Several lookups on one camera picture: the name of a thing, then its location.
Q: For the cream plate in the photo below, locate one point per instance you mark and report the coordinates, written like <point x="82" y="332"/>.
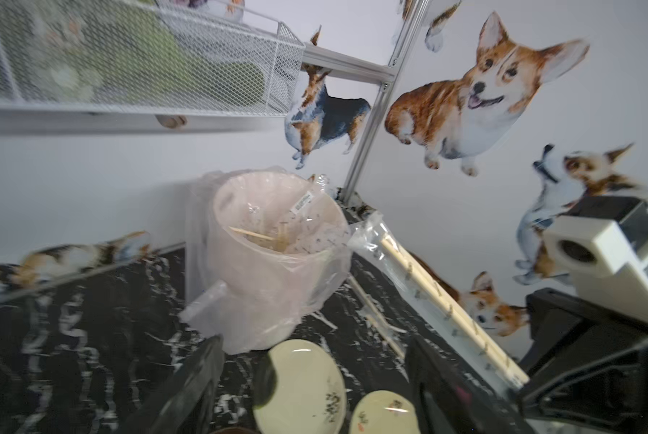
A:
<point x="384" y="412"/>
<point x="298" y="388"/>

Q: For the artificial fern with flower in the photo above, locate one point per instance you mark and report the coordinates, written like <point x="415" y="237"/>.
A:
<point x="100" y="51"/>

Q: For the white wire wall basket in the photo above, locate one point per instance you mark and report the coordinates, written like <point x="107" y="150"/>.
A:
<point x="221" y="30"/>

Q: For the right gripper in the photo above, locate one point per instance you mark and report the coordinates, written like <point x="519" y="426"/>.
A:
<point x="587" y="365"/>

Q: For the cream plate back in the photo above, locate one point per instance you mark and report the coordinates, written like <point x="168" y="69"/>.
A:
<point x="298" y="388"/>

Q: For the chopsticks pack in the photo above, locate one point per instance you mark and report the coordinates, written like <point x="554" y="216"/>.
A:
<point x="391" y="334"/>
<point x="373" y="241"/>

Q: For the clear plastic bin liner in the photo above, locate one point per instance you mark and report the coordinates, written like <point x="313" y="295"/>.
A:
<point x="204" y="260"/>

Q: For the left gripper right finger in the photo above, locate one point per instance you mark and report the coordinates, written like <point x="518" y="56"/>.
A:
<point x="445" y="401"/>

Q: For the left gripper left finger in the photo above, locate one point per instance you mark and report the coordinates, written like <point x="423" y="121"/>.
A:
<point x="184" y="403"/>

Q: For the cream plate front right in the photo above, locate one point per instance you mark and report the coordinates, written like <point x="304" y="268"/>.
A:
<point x="384" y="412"/>

